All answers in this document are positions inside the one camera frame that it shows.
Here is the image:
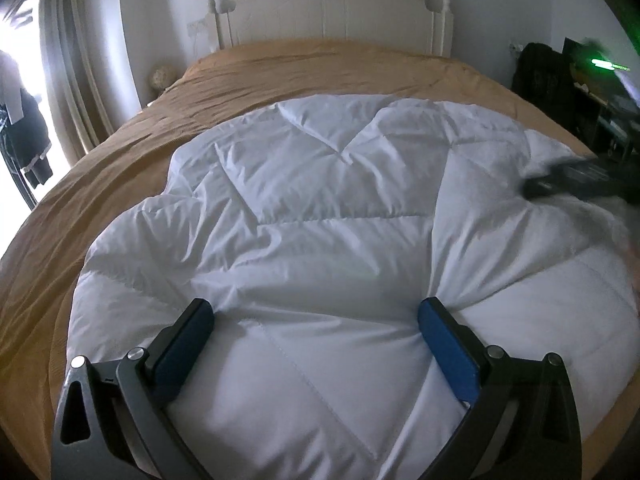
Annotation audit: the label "black backpack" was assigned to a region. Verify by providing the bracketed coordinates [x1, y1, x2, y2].
[512, 42, 576, 121]

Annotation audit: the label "beige curtain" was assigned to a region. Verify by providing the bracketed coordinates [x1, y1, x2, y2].
[37, 0, 143, 161]

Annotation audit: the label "white wooden headboard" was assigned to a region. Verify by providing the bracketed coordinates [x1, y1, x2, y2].
[207, 0, 455, 58]

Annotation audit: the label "black flat board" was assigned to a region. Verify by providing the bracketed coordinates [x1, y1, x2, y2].
[562, 36, 601, 86]

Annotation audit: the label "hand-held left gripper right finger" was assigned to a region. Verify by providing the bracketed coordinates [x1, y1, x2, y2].
[417, 297, 583, 480]

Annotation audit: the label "white quilted puffer jacket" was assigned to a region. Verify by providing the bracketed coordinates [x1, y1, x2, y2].
[65, 94, 640, 480]

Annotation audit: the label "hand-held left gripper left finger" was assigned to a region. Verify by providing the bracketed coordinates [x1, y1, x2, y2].
[50, 298, 216, 480]

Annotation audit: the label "dark hanging clothes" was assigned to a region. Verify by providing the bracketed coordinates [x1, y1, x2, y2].
[0, 50, 55, 206]

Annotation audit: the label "round woven ball ornament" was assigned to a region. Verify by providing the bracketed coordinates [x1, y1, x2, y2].
[150, 64, 176, 93]

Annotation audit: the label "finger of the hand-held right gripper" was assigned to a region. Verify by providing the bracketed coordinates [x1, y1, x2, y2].
[522, 156, 613, 200]

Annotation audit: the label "bed with tan sheet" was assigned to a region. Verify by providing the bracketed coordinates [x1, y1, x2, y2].
[0, 37, 608, 480]

